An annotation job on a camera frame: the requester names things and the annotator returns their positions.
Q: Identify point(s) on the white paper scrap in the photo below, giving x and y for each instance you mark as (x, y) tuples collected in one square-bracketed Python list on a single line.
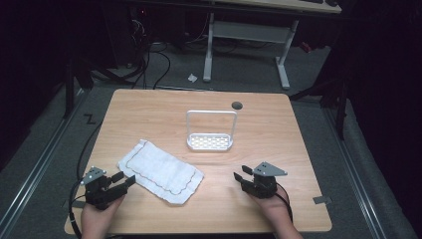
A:
[(192, 78)]

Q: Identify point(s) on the white towel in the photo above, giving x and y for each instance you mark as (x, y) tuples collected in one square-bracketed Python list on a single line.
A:
[(161, 171)]

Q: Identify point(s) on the person's right hand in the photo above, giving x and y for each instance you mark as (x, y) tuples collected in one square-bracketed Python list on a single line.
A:
[(273, 207)]

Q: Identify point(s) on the person's left hand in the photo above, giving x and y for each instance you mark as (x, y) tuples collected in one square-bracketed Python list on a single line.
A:
[(98, 220)]

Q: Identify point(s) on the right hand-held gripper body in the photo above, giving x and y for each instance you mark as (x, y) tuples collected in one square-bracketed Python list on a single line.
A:
[(262, 186)]

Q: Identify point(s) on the white-legged desk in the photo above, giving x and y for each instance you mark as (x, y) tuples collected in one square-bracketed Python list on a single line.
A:
[(249, 31)]

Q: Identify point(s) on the metal floor rail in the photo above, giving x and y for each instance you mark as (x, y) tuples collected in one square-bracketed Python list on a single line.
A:
[(353, 171), (41, 162)]

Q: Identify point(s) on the grey tape strip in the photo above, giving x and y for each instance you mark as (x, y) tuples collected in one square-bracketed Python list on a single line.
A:
[(78, 204), (322, 199)]

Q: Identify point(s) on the black metal stand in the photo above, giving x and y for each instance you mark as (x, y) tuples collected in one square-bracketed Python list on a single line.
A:
[(341, 113), (69, 93)]

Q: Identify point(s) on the black round table grommet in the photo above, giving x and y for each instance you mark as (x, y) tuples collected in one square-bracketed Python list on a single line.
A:
[(237, 106)]

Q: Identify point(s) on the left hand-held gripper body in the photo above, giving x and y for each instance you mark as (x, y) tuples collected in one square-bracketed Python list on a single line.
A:
[(99, 192)]

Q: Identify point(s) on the small red object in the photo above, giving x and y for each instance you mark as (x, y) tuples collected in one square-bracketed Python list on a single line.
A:
[(306, 47)]

